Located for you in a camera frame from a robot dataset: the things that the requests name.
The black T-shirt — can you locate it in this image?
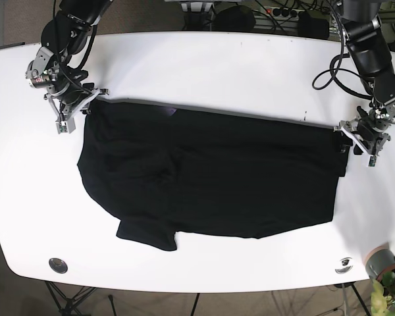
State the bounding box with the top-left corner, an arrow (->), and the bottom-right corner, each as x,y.
78,100 -> 349,251

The grey plant pot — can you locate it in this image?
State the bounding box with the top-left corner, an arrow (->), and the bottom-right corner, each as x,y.
363,246 -> 395,282

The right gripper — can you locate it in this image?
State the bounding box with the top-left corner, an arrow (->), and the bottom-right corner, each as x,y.
44,84 -> 110,124

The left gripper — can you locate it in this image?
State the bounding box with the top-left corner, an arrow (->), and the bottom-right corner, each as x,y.
333,120 -> 391,157

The silver table grommet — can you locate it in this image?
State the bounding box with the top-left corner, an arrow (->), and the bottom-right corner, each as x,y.
49,258 -> 68,274
334,257 -> 354,275

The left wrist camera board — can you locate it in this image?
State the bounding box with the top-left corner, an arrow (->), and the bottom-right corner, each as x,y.
368,155 -> 377,167

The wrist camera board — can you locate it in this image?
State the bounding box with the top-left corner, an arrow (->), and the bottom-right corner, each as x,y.
368,155 -> 377,167
55,118 -> 76,134

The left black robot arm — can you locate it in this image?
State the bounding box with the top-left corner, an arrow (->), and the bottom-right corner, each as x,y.
326,1 -> 395,159

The left silver table grommet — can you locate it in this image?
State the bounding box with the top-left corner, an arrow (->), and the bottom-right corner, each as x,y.
49,258 -> 68,274

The black table leg frame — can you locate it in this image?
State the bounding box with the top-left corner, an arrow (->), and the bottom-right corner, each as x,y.
45,281 -> 97,316

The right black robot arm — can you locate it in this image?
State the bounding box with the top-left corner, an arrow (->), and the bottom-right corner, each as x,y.
26,0 -> 113,133

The green potted plant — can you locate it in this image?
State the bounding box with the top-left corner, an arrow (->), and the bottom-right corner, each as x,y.
371,271 -> 395,316

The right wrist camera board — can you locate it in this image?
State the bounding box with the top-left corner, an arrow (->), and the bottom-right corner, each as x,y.
55,118 -> 76,134

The right silver table grommet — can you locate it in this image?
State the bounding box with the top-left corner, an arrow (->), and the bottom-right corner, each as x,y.
334,257 -> 354,275

